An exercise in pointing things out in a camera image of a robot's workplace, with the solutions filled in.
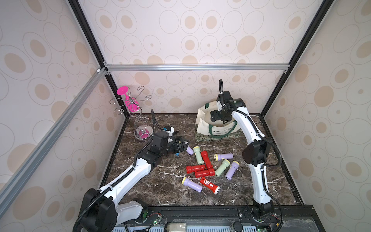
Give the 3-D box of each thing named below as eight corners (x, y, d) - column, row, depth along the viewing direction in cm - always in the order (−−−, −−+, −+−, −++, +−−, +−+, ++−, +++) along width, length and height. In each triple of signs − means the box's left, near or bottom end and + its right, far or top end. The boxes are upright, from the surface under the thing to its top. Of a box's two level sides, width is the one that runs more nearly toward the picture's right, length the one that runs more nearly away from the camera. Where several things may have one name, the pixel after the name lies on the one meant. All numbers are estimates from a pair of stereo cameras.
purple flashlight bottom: (181, 184, 86) (181, 181, 83) (184, 178, 88) (183, 176, 85) (200, 193, 82) (201, 191, 79) (203, 187, 85) (203, 185, 81)
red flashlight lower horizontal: (195, 178, 88) (195, 176, 85) (194, 172, 90) (194, 170, 88) (215, 175, 89) (215, 173, 86) (213, 169, 91) (214, 167, 89)
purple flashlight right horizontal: (213, 160, 95) (214, 158, 92) (213, 155, 97) (214, 153, 95) (232, 160, 95) (234, 158, 93) (231, 155, 97) (232, 153, 95)
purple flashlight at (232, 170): (223, 177, 89) (225, 174, 86) (232, 162, 95) (233, 159, 92) (230, 181, 87) (232, 179, 84) (239, 166, 93) (240, 163, 90)
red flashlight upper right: (207, 169, 91) (207, 167, 89) (201, 153, 98) (201, 151, 96) (212, 168, 91) (212, 166, 89) (206, 152, 99) (206, 150, 97)
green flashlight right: (213, 172, 89) (213, 171, 87) (224, 160, 95) (225, 158, 93) (218, 177, 87) (219, 176, 85) (230, 164, 93) (231, 162, 91)
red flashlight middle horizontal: (187, 174, 90) (187, 172, 87) (185, 169, 92) (185, 166, 89) (205, 170, 91) (205, 168, 88) (203, 165, 94) (203, 162, 91)
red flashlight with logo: (199, 182, 87) (199, 179, 84) (203, 177, 89) (204, 174, 85) (215, 196, 82) (217, 194, 79) (219, 190, 84) (220, 188, 81)
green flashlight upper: (198, 164, 93) (198, 163, 91) (193, 148, 101) (193, 146, 99) (204, 163, 94) (204, 161, 92) (198, 147, 101) (199, 145, 99)
